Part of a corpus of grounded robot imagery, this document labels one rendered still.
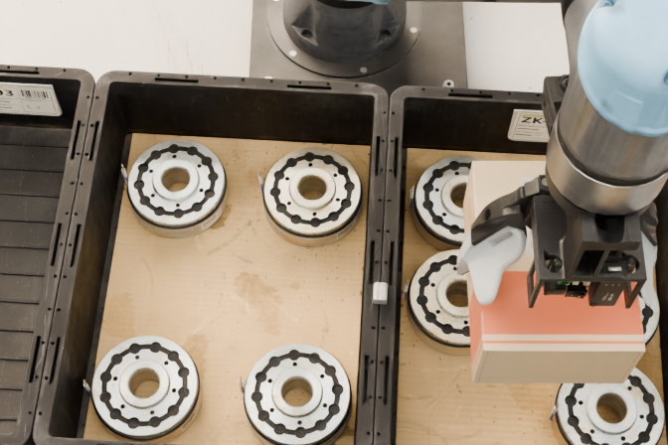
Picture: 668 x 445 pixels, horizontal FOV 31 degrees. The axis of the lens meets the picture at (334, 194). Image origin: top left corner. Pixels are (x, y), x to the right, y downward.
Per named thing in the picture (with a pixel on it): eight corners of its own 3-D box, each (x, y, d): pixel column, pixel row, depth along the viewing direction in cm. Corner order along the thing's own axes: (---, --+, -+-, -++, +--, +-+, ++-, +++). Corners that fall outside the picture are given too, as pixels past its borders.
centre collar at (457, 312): (437, 270, 120) (437, 267, 120) (486, 275, 120) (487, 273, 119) (433, 315, 118) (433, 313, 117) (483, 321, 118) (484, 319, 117)
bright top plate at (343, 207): (274, 143, 127) (274, 140, 127) (368, 157, 127) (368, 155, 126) (254, 226, 123) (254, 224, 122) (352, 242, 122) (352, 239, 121)
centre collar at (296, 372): (276, 365, 116) (276, 363, 115) (327, 372, 115) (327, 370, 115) (266, 413, 113) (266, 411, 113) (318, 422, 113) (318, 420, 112)
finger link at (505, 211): (456, 240, 88) (539, 196, 81) (455, 222, 88) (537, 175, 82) (505, 255, 90) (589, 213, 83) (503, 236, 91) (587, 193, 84)
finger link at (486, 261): (431, 320, 90) (515, 281, 83) (429, 248, 93) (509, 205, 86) (464, 329, 91) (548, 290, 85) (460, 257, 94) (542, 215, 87)
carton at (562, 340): (462, 203, 102) (471, 160, 96) (603, 204, 102) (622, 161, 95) (472, 382, 95) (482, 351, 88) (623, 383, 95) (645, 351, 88)
